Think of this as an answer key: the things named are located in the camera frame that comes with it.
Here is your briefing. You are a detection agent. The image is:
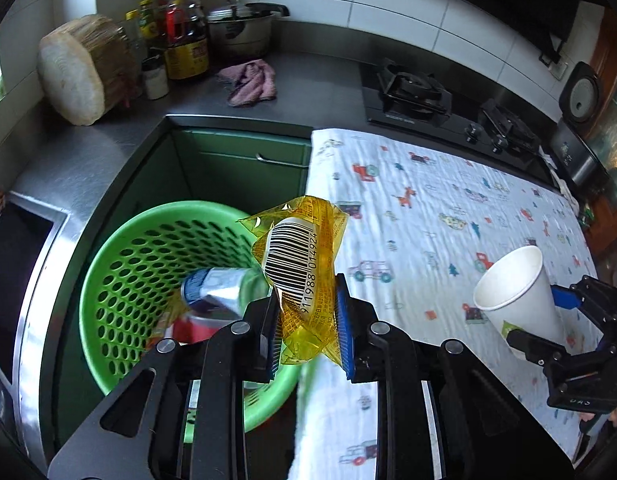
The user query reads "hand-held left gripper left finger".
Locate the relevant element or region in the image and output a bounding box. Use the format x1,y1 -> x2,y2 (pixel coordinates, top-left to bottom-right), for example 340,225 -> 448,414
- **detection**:
48,292 -> 284,480

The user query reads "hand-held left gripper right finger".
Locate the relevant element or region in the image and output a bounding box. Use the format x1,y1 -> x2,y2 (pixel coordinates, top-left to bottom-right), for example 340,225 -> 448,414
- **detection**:
335,273 -> 574,480

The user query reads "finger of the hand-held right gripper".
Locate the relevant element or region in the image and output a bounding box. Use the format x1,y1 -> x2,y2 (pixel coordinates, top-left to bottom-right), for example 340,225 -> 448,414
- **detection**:
505,327 -> 604,376
549,275 -> 617,333

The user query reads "white paper cup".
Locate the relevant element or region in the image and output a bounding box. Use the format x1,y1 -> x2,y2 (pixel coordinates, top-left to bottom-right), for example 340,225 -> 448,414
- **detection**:
473,245 -> 569,358

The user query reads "clear plastic bottle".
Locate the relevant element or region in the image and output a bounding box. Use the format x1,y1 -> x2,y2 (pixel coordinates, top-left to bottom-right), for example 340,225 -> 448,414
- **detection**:
181,266 -> 269,318

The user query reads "dented red soda can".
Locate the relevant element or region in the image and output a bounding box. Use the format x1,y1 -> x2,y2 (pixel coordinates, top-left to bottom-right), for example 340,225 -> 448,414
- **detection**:
166,310 -> 224,346

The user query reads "yellow plastic wrapper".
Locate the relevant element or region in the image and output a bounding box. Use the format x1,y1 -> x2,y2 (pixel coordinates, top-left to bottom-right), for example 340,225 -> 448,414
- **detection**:
237,194 -> 350,365

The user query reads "green perforated plastic basket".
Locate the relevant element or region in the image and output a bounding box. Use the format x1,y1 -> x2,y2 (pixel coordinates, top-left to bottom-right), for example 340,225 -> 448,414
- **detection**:
78,201 -> 302,433

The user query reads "white printed cloth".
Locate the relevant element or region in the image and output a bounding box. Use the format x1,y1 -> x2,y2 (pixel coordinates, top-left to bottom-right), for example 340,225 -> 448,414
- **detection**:
288,127 -> 597,480

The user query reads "wooden glass cabinet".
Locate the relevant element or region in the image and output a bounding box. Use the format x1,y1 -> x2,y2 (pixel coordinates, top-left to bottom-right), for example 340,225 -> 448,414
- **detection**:
583,10 -> 617,261

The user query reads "green cabinet door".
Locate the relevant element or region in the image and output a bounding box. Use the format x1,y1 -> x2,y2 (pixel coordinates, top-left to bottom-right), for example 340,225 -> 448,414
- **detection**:
173,127 -> 313,211

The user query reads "black rice cooker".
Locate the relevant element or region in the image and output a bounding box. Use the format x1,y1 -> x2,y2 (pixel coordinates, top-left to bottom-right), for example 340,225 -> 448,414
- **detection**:
549,61 -> 609,186

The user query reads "black gas stove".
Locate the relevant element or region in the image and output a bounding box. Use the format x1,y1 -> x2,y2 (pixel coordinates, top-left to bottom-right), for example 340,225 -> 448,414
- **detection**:
359,57 -> 557,181

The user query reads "pink dish cloth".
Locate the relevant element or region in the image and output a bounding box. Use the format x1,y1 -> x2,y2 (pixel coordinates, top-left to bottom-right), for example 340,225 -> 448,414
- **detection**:
216,58 -> 279,107

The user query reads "stainless steel sink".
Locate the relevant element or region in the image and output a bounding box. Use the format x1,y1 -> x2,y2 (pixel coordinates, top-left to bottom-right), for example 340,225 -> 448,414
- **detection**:
0,192 -> 72,461

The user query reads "small white seasoning jar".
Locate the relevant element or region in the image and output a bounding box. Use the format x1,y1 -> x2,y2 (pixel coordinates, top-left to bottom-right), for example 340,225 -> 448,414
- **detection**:
141,55 -> 170,101

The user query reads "large cooking oil bottle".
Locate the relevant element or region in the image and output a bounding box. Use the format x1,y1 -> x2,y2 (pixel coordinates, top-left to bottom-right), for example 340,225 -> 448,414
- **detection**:
163,0 -> 210,81

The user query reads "steel pressure cooker pot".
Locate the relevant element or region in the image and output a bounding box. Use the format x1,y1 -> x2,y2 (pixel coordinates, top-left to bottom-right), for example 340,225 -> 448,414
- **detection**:
207,0 -> 290,59

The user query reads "round wooden chopping block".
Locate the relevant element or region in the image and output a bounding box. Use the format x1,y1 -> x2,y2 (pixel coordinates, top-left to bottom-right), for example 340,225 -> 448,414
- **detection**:
37,15 -> 139,127

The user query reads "yellow cap sauce bottle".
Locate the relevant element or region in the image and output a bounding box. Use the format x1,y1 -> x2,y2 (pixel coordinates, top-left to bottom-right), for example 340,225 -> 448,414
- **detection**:
124,9 -> 146,61

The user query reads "wall socket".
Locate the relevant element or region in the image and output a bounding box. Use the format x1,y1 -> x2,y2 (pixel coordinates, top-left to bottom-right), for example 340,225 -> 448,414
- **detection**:
539,52 -> 569,78

